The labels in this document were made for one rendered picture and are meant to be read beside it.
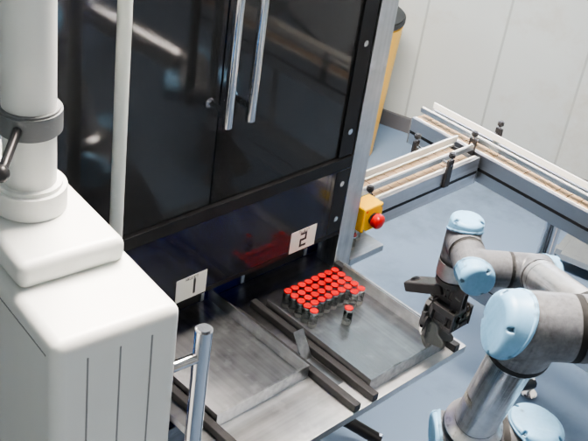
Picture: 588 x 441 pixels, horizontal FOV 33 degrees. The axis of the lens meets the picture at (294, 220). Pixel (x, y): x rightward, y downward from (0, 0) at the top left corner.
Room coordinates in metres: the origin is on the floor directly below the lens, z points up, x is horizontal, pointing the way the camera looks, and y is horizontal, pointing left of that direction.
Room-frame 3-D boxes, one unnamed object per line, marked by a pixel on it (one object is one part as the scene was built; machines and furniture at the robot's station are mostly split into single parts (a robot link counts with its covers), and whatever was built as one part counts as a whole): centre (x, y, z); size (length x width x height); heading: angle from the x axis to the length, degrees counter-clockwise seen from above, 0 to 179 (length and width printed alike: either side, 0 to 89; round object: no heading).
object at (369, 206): (2.22, -0.17, 0.99); 0.08 x 0.07 x 0.07; 48
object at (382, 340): (1.88, -0.18, 0.90); 0.34 x 0.26 x 0.04; 48
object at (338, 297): (1.94, -0.11, 0.90); 0.18 x 0.02 x 0.05; 138
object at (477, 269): (1.71, -0.39, 1.21); 0.11 x 0.11 x 0.08; 8
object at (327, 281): (1.97, -0.08, 0.90); 0.18 x 0.02 x 0.05; 138
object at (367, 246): (2.26, -0.15, 0.87); 0.14 x 0.13 x 0.02; 48
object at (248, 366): (1.70, 0.13, 0.90); 0.34 x 0.26 x 0.04; 48
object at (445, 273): (1.81, -0.36, 1.14); 0.08 x 0.08 x 0.05
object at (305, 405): (1.78, -0.03, 0.87); 0.70 x 0.48 x 0.02; 138
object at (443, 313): (1.81, -0.36, 1.06); 0.09 x 0.08 x 0.12; 48
